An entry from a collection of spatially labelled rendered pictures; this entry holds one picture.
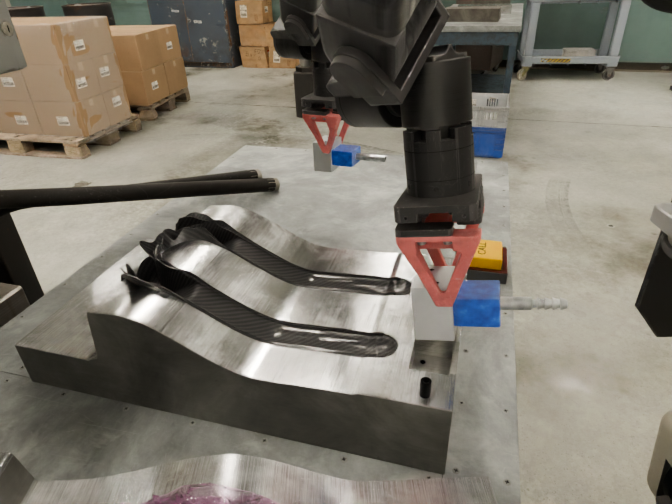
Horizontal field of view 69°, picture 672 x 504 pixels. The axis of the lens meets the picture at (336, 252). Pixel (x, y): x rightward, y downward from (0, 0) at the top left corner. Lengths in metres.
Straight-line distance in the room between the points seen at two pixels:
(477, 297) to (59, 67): 3.94
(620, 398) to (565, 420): 0.22
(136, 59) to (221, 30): 2.57
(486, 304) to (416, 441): 0.15
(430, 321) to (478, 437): 0.16
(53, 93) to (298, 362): 3.92
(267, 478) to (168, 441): 0.19
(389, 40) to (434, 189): 0.13
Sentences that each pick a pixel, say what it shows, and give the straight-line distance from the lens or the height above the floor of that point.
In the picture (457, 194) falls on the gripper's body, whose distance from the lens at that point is 0.41.
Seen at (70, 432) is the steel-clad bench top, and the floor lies 0.80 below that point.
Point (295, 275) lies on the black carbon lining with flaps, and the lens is 0.64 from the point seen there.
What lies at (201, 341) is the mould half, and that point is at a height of 0.90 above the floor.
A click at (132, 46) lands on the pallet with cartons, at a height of 0.65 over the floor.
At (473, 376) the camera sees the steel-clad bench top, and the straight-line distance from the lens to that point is 0.62.
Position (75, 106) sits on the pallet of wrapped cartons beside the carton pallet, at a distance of 4.23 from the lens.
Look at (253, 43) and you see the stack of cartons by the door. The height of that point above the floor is 0.31.
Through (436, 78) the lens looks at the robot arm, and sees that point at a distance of 0.39.
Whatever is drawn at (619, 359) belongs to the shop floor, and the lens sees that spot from 2.01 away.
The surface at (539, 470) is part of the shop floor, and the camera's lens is 1.58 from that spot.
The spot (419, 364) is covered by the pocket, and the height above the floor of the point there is 0.86.
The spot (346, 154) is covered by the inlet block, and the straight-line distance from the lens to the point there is 0.88.
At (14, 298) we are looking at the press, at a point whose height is 0.77.
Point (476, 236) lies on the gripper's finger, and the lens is 0.39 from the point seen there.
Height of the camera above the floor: 1.23
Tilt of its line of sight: 31 degrees down
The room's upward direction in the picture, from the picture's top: 2 degrees counter-clockwise
